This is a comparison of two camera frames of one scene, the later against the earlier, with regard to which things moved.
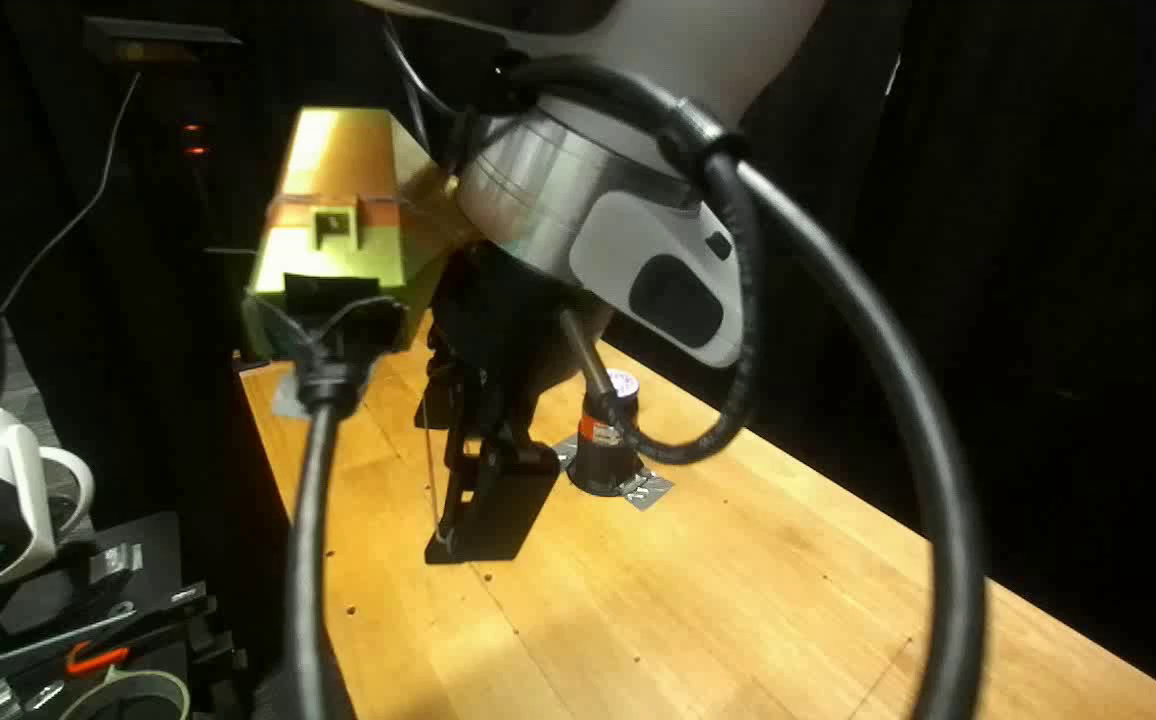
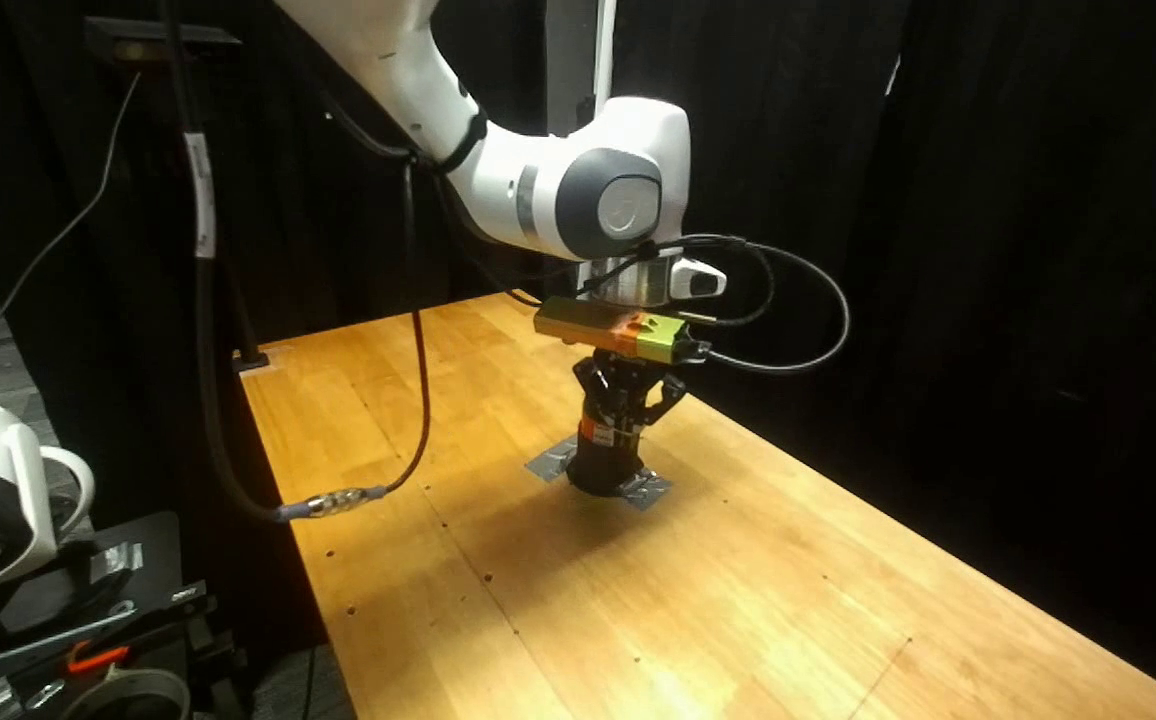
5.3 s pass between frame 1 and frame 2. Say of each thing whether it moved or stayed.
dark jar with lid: stayed
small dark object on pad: stayed
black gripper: moved
